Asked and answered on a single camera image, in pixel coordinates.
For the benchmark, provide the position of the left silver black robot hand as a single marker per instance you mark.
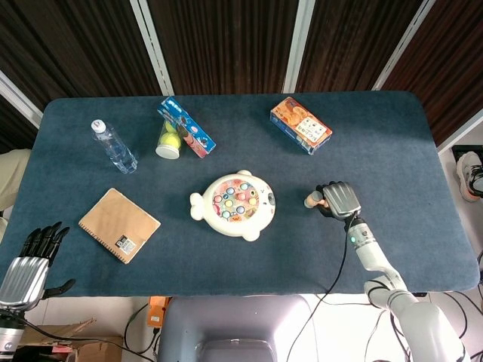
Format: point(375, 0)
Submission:
point(24, 279)

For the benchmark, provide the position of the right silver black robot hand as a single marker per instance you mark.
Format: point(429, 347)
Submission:
point(339, 200)

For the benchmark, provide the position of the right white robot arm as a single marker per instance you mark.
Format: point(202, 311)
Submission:
point(411, 309)

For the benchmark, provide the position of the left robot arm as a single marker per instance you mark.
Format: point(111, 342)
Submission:
point(7, 335)

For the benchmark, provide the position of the cream fishing game toy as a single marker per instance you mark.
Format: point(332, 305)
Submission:
point(234, 222)

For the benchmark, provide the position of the brown cardboard box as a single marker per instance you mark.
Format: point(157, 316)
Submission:
point(75, 339)

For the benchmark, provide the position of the orange cracker box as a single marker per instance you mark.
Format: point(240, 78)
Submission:
point(300, 124)

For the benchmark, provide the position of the beige trousers of person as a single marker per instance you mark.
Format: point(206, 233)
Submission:
point(13, 177)

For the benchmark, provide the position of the brown spiral notebook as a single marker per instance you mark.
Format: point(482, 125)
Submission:
point(117, 222)

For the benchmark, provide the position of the blue table cloth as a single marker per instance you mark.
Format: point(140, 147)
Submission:
point(226, 267)

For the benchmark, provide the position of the white orange sneaker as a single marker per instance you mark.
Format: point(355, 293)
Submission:
point(469, 175)

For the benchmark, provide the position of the orange device under table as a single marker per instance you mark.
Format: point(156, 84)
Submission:
point(156, 311)

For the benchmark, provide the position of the clear plastic water bottle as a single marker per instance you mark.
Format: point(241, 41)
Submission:
point(115, 149)

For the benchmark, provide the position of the blue cookie box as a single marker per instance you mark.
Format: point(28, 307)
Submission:
point(192, 130)

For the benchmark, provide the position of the grey robot torso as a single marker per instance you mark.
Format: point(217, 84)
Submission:
point(234, 324)

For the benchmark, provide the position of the clear tennis ball can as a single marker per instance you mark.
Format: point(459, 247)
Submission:
point(169, 143)

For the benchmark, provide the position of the white frame post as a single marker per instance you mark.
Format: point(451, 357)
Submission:
point(19, 102)
point(151, 45)
point(298, 45)
point(460, 132)
point(403, 45)

